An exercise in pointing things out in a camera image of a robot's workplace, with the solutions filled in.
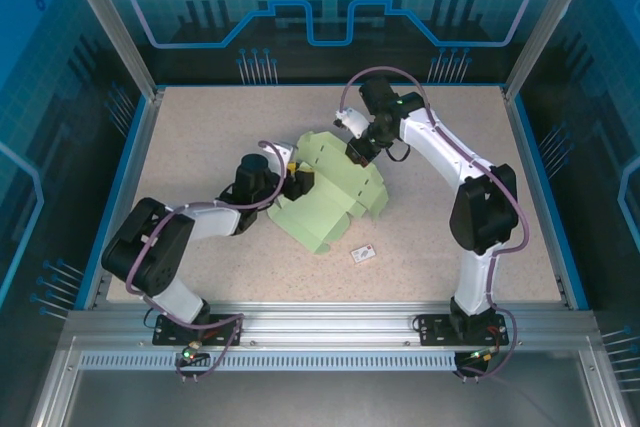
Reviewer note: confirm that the small white card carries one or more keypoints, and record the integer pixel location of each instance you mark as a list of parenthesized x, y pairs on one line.
[(363, 253)]

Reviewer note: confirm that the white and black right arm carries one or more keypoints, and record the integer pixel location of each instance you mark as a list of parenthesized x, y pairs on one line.
[(480, 217)]

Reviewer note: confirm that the small connector board with light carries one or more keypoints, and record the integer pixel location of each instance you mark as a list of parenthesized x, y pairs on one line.
[(192, 351), (482, 356)]

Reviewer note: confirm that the aluminium frame post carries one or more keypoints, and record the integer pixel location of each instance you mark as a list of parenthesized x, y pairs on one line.
[(555, 22), (115, 22)]

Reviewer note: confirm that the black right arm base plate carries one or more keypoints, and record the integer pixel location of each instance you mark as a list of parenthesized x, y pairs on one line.
[(435, 329)]

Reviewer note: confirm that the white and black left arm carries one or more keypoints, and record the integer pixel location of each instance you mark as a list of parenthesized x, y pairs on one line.
[(150, 257)]

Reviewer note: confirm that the light green paper box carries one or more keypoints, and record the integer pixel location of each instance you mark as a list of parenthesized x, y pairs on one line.
[(330, 197)]

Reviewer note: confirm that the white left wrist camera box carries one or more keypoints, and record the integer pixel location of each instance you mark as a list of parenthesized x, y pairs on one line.
[(287, 152)]

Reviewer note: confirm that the aluminium frame rail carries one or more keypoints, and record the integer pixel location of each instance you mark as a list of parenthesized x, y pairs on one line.
[(325, 319)]

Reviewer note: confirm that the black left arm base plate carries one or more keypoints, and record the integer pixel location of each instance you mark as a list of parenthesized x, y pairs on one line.
[(225, 332)]

